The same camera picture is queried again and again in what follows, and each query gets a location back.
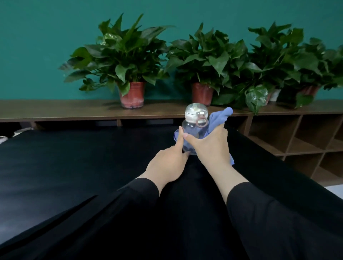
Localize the clear bottle silver cap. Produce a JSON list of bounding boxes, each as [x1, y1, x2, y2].
[[181, 103, 210, 155]]

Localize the green plant in white pot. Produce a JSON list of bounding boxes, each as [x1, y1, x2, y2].
[[214, 21, 322, 114]]

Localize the person's right forearm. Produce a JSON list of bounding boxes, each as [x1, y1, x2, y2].
[[206, 163, 343, 260]]

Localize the black leather bench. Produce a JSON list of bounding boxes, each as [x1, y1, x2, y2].
[[0, 126, 343, 260]]

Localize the wooden shelf cabinet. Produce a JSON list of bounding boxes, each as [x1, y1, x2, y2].
[[0, 99, 343, 188]]

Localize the purple cloth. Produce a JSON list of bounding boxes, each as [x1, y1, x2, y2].
[[174, 107, 235, 166]]

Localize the person's left forearm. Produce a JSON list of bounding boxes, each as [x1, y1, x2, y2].
[[0, 174, 161, 260]]

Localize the person's right hand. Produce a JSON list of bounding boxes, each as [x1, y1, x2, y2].
[[182, 124, 232, 173]]

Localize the person's left hand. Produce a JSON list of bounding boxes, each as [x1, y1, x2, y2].
[[138, 127, 189, 194]]

